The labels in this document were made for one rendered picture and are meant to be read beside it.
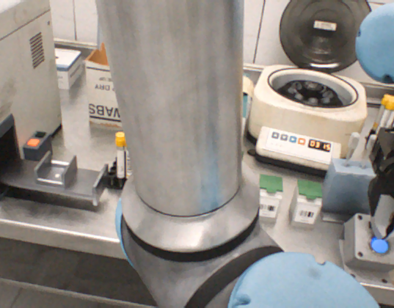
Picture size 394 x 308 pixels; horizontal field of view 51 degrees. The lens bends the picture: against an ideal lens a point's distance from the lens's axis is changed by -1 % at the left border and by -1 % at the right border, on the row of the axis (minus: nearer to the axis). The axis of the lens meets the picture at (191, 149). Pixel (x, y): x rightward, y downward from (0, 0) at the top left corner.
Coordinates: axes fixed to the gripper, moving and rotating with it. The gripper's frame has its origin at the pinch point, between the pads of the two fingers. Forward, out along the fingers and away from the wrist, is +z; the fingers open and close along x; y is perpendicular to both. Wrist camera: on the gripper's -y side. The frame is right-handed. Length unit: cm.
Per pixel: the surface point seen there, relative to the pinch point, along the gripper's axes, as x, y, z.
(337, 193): 4.2, 12.1, 2.7
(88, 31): 68, 66, -1
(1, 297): 99, 40, 95
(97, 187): 44.1, 3.7, 2.5
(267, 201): 16.3, 7.9, 3.3
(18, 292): 93, 43, 95
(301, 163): 8.9, 24.3, 5.6
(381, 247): -0.2, -0.2, 1.9
